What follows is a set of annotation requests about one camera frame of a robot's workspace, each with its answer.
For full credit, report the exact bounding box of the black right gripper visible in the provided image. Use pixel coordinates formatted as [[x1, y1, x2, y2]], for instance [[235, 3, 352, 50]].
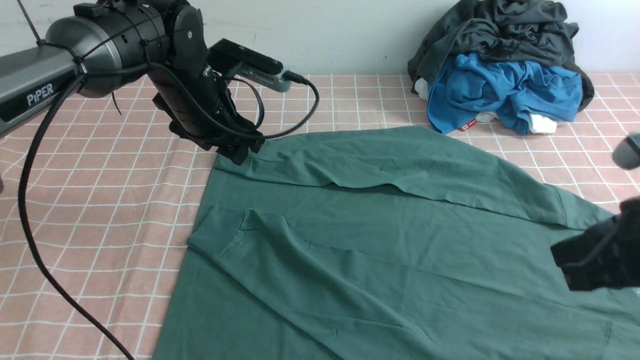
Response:
[[550, 197, 640, 292]]

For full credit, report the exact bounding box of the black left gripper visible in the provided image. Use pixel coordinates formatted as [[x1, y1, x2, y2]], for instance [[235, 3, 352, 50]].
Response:
[[148, 63, 266, 166]]

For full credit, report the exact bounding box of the green long-sleeve top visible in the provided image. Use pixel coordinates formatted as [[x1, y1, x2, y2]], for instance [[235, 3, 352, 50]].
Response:
[[153, 127, 640, 360]]

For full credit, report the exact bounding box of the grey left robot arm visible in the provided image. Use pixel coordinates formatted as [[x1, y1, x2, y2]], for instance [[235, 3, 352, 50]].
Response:
[[0, 0, 289, 165]]

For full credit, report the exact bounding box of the blue crumpled garment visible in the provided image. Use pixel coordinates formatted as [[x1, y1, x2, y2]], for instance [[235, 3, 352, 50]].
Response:
[[426, 53, 583, 135]]

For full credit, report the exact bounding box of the dark grey crumpled garment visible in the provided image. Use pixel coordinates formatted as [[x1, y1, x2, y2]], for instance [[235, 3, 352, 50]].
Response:
[[407, 0, 595, 111]]

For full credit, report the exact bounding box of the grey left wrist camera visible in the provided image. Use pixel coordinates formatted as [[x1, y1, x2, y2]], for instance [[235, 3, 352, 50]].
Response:
[[207, 38, 291, 93]]

